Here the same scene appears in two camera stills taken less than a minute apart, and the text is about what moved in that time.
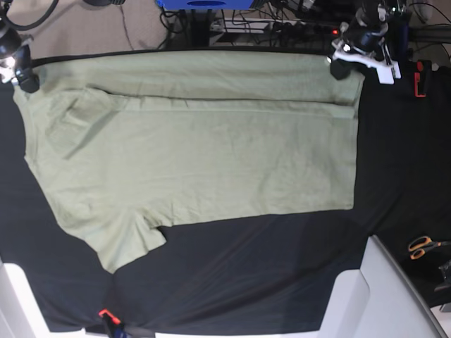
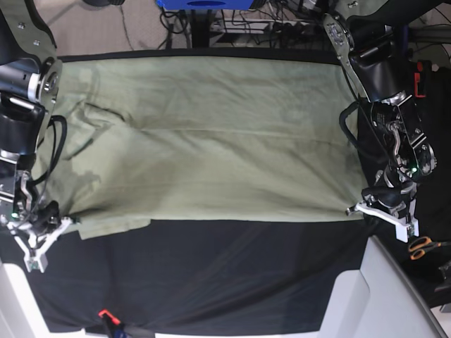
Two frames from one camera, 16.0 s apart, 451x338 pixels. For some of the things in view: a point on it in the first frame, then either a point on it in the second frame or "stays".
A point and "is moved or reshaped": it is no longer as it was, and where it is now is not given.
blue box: [205, 5] stays
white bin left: [20, 315] stays
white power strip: [251, 24] stays
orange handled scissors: [419, 245] stays
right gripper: [15, 57] to [38, 232]
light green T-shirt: [123, 143] is moved or reshaped
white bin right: [378, 300] stays
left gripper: [380, 61] to [394, 202]
